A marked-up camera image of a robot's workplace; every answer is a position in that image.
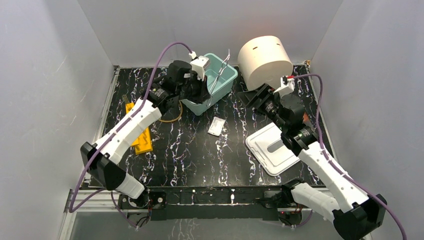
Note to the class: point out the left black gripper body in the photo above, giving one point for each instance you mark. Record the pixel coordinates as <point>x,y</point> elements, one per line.
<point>197,88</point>

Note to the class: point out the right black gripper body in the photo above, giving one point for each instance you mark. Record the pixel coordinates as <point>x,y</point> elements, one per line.
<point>269,109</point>

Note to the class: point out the metal test tube clamp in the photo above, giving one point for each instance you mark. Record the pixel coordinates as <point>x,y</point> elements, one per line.
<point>224,65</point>

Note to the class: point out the glass test tube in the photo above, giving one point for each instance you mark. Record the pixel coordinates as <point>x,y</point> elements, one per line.
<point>125,99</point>

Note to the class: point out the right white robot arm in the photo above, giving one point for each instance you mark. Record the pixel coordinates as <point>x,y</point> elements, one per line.
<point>353,212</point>

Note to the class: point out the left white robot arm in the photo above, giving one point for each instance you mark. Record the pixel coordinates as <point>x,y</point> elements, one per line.
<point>102,157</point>

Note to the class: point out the dark book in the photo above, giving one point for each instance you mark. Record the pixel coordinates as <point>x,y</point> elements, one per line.
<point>305,118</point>

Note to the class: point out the teal plastic bin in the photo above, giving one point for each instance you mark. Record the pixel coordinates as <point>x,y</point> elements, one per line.
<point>223,87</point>

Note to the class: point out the white plastic lid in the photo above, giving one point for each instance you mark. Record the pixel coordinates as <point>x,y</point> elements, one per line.
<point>269,150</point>

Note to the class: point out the cream cylindrical container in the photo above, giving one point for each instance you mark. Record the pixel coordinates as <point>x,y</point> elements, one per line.
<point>263,60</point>

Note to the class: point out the clear plastic packet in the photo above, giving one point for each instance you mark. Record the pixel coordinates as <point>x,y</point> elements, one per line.
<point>216,126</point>

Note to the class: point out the yellow test tube rack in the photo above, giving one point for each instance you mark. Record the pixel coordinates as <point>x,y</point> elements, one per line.
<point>143,143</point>

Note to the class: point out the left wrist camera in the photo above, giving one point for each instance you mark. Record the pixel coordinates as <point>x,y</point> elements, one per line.
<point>199,64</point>

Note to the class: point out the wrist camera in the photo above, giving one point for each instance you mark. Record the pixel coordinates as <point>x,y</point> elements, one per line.
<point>287,86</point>
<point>199,64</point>

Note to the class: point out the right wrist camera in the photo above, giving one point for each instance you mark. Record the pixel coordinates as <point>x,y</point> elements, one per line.
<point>287,86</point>

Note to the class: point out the aluminium frame rail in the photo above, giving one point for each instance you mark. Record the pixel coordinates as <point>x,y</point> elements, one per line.
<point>270,198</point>

